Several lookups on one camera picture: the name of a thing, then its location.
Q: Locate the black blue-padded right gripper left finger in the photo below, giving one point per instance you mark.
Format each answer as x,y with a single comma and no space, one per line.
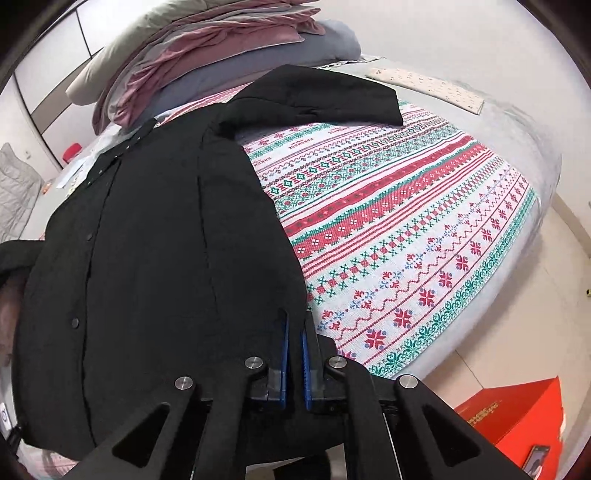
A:
277,361

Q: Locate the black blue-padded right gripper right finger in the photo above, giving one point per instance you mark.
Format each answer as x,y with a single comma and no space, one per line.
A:
314,366

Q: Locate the black button-up garment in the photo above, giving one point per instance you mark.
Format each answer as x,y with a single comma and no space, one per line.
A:
168,260

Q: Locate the black fuzzy sleeve forearm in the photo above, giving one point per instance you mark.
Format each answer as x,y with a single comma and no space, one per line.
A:
17,259

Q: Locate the red green patterned blanket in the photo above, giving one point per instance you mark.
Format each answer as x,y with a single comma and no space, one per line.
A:
397,229

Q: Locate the red cardboard box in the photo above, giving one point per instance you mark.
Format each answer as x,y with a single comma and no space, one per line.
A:
517,417

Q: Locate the black smartphone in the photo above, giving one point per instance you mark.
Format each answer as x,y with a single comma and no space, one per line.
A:
533,466

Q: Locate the white paper sheets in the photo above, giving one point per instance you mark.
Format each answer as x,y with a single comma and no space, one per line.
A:
73,170

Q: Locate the small red container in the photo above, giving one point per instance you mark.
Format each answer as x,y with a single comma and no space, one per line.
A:
71,152

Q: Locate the white floral folded cloth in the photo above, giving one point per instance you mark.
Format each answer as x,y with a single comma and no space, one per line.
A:
431,86

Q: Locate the grey quilted mat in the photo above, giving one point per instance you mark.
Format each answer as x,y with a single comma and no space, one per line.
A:
19,191

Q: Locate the white sliding-door wardrobe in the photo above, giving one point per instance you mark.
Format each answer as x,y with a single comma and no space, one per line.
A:
48,69

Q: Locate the blue grey folded duvet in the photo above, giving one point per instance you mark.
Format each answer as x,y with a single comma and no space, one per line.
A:
338,43

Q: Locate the light grey folded duvet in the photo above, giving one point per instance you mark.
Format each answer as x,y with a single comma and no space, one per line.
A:
120,50

